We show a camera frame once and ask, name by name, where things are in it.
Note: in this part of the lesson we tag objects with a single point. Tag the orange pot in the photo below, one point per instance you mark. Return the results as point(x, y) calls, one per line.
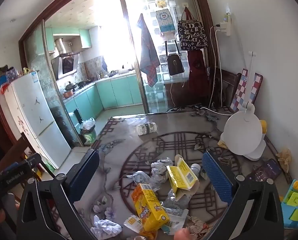
point(68, 94)

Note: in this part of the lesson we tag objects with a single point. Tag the crumpled printed paper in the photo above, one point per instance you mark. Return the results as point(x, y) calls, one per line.
point(199, 227)

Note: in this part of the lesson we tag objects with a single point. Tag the white plastic wrapper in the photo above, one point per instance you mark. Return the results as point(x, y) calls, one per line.
point(175, 217)

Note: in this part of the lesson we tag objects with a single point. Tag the white wall socket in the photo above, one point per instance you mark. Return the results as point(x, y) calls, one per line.
point(225, 25)

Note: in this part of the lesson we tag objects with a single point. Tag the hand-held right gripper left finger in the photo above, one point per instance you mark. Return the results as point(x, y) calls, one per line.
point(85, 177)

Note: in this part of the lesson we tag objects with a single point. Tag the plaid apron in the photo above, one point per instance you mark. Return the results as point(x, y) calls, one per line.
point(147, 60)

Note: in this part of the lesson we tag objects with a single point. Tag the teal lower kitchen cabinets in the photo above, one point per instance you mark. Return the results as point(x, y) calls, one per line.
point(118, 90)

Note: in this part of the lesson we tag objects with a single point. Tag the black handbag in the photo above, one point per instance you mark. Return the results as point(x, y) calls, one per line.
point(175, 63)

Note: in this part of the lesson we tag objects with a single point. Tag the blue white hanging box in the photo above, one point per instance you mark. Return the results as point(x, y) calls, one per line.
point(165, 21)

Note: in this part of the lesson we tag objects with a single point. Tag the dark smartphone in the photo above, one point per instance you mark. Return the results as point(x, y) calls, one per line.
point(264, 171)

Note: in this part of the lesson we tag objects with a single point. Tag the crushed clear plastic bottle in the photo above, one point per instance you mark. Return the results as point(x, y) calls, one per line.
point(174, 201)

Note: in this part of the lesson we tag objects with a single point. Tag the yellow juice carton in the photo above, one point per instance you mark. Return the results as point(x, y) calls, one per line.
point(149, 205)

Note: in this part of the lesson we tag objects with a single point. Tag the yellow cardboard box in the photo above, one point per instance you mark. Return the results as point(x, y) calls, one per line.
point(182, 176)

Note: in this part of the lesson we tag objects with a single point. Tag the blue box with coloured notes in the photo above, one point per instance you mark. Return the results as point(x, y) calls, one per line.
point(295, 202)

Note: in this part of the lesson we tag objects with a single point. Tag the white desk fan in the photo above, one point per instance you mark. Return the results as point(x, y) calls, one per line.
point(242, 132)

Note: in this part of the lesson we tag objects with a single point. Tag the crumpled white paper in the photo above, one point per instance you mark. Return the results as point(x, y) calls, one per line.
point(105, 228)

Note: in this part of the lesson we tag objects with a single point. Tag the white refrigerator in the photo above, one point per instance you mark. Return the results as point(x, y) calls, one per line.
point(31, 110)

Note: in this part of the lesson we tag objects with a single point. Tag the printed tote bag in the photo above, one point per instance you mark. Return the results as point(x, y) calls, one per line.
point(191, 35)

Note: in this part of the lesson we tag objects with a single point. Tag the teal kitchen cabinets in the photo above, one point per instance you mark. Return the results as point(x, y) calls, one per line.
point(118, 90)
point(85, 38)

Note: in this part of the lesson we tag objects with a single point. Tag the white yellow snack wrapper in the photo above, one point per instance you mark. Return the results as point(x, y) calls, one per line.
point(132, 223)

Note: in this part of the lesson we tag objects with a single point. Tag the green trash bin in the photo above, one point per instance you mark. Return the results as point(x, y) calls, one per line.
point(87, 132)

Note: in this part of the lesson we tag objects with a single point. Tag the crumpled beige tissue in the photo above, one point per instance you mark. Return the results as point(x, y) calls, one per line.
point(285, 158)

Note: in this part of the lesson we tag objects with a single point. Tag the checkered chair cushion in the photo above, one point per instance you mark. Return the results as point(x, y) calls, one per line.
point(246, 90)

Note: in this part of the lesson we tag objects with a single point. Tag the yellow cup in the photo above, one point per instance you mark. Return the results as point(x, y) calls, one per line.
point(263, 127)

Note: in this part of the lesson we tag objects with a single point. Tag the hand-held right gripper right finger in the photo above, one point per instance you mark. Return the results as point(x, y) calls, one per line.
point(217, 177)

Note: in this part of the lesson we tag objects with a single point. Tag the crumpled silver foil wrapper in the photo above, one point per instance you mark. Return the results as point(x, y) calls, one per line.
point(161, 166)

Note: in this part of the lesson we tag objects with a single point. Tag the dark wooden chair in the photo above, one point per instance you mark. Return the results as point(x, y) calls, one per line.
point(224, 85)

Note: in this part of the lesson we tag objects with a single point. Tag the red blue box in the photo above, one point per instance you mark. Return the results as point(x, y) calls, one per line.
point(4, 86)

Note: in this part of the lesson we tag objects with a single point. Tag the glass sliding door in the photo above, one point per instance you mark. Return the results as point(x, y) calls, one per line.
point(38, 62)

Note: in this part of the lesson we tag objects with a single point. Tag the floral tablecloth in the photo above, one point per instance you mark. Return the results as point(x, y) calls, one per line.
point(129, 150)

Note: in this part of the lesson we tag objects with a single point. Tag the dark red garment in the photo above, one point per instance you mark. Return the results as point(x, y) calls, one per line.
point(197, 75)

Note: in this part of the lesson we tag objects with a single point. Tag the range hood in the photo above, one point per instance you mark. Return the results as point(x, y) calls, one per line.
point(66, 63)

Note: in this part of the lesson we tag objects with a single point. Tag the crumpled clear plastic film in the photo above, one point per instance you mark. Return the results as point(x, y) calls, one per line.
point(141, 176)

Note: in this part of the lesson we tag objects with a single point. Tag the teal upper kitchen cabinets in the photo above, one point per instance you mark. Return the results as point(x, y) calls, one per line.
point(85, 38)

